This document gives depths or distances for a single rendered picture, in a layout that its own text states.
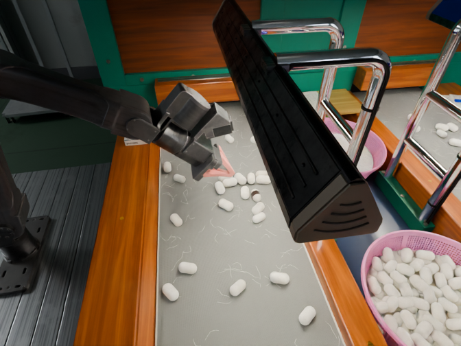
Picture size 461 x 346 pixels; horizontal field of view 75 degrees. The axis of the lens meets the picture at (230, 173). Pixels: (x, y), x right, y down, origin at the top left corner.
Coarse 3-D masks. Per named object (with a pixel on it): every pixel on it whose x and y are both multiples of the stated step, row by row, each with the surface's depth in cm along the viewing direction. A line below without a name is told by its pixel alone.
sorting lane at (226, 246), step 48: (240, 144) 88; (192, 192) 73; (240, 192) 73; (192, 240) 62; (240, 240) 62; (288, 240) 62; (192, 288) 55; (288, 288) 55; (192, 336) 48; (240, 336) 48; (288, 336) 48; (336, 336) 48
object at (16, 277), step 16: (32, 224) 73; (48, 224) 74; (16, 240) 62; (32, 240) 66; (16, 256) 64; (32, 256) 66; (0, 272) 64; (16, 272) 64; (32, 272) 64; (0, 288) 61; (16, 288) 61
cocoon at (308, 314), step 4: (308, 308) 50; (312, 308) 50; (304, 312) 50; (308, 312) 49; (312, 312) 50; (300, 316) 49; (304, 316) 49; (308, 316) 49; (312, 316) 49; (300, 320) 49; (304, 320) 49; (308, 320) 49; (304, 324) 49; (308, 324) 49
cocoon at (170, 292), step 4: (168, 284) 53; (164, 288) 53; (168, 288) 52; (172, 288) 53; (164, 292) 53; (168, 292) 52; (172, 292) 52; (176, 292) 52; (168, 296) 52; (172, 296) 52; (176, 296) 52; (172, 300) 52
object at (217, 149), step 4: (216, 144) 65; (216, 148) 63; (220, 148) 65; (216, 152) 62; (216, 156) 61; (220, 156) 62; (224, 156) 66; (220, 160) 61; (220, 164) 60; (212, 168) 61; (216, 168) 61
